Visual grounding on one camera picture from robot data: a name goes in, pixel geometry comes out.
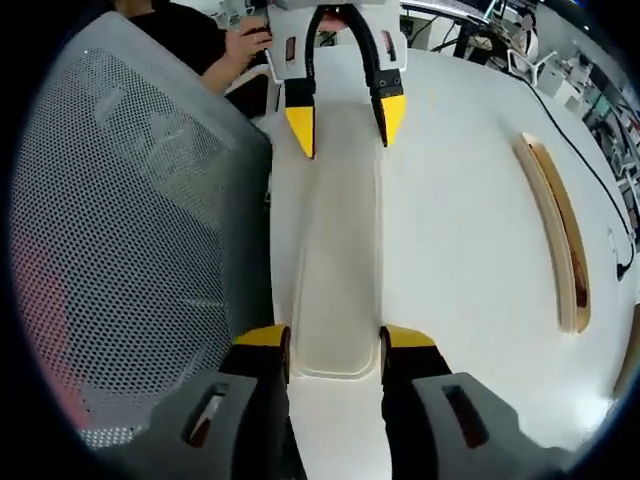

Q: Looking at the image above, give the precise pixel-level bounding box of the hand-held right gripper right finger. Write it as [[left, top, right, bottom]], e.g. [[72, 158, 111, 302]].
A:
[[378, 324, 574, 480]]

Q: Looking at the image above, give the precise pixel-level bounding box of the black power cable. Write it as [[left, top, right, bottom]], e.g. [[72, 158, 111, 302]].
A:
[[519, 77, 637, 280]]

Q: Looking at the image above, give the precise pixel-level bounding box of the beige cutlery case base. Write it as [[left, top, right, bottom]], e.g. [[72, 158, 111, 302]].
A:
[[513, 132, 593, 335]]

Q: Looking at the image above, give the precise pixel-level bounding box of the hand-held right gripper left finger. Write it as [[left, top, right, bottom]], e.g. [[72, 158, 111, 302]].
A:
[[114, 324, 309, 480]]

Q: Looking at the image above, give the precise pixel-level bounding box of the beige cutlery case lid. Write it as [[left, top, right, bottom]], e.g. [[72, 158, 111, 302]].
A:
[[268, 94, 390, 386]]

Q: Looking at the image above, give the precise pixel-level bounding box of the white mesh office chair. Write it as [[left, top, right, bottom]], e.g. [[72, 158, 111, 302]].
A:
[[9, 10, 275, 454]]

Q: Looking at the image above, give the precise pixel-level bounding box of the white swivel chair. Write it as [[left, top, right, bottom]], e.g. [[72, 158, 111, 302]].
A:
[[507, 47, 544, 84]]

